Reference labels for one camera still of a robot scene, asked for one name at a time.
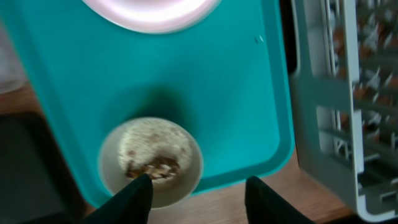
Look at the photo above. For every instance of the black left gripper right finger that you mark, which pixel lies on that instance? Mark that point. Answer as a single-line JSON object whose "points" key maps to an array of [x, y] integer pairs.
{"points": [[265, 206]]}

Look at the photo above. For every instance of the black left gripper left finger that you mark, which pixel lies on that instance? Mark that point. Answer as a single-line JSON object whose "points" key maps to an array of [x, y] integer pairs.
{"points": [[131, 205]]}

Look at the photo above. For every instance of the grey bowl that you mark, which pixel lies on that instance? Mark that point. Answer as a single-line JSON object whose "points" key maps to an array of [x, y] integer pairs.
{"points": [[114, 179]]}

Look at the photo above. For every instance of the rice and food scraps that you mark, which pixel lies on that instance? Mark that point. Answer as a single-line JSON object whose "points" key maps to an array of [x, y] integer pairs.
{"points": [[155, 147]]}

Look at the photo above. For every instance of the grey dishwasher rack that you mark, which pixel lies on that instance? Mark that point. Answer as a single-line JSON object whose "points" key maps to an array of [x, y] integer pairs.
{"points": [[344, 99]]}

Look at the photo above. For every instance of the clear plastic waste bin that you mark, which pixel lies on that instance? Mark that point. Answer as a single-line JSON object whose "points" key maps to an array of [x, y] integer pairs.
{"points": [[12, 74]]}

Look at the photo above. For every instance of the black tray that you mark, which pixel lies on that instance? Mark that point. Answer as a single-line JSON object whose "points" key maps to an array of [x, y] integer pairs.
{"points": [[36, 185]]}

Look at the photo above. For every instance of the teal serving tray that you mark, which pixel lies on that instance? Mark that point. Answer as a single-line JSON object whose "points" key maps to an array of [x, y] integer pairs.
{"points": [[224, 80]]}

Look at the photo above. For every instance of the large pink plate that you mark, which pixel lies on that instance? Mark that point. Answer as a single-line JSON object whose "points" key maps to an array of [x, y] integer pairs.
{"points": [[153, 16]]}

